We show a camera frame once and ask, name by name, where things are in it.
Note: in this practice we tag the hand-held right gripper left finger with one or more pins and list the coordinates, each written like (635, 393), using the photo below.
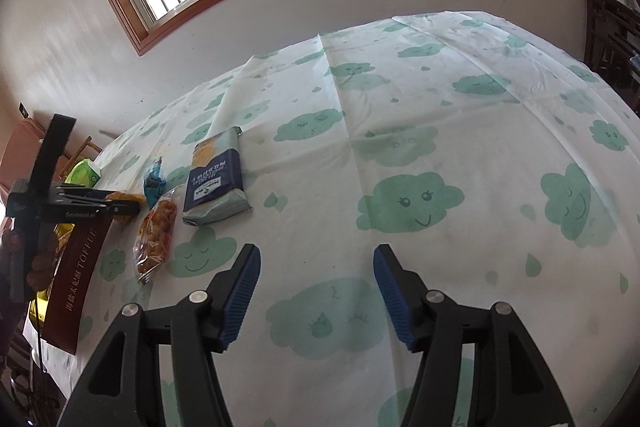
(240, 297)

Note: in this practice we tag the maroon tin box gold interior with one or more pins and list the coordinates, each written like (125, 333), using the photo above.
(80, 277)

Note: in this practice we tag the person's left hand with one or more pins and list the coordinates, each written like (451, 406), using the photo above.
(42, 262)

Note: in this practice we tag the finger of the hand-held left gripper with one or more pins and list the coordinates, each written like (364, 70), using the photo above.
(100, 210)
(82, 194)

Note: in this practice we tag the orange snack packet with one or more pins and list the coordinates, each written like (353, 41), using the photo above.
(131, 198)

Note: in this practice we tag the dark wooden cabinet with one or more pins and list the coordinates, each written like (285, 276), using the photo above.
(612, 42)

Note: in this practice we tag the clear bag of snack mix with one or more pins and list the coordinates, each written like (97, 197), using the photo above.
(157, 229)

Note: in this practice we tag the navy blue biscuit packet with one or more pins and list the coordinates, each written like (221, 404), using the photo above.
(216, 177)

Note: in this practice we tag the cloud printed tablecloth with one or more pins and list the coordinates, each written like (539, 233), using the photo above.
(400, 132)

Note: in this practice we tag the pinkish wooden board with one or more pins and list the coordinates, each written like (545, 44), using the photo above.
(27, 147)

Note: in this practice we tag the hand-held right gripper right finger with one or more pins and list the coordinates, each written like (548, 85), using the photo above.
(395, 297)

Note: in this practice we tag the blue candy wrapper dark centre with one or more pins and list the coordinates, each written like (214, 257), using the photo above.
(154, 182)

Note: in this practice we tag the wooden chair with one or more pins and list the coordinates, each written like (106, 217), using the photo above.
(80, 152)

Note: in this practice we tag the green tissue pack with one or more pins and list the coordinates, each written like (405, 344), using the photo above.
(86, 174)

